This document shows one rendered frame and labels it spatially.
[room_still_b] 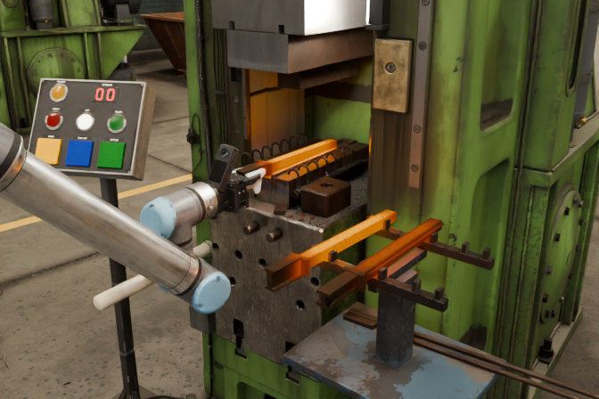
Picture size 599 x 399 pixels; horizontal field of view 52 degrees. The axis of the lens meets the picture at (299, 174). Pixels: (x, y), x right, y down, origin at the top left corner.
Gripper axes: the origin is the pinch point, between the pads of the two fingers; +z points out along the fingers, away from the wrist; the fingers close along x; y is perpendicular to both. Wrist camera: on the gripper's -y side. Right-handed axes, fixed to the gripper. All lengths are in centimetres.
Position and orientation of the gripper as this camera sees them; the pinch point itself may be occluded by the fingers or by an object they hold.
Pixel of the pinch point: (258, 167)
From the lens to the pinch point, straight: 160.7
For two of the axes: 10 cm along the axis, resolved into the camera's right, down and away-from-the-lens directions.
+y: 0.0, 9.4, 3.4
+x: 8.1, 2.0, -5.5
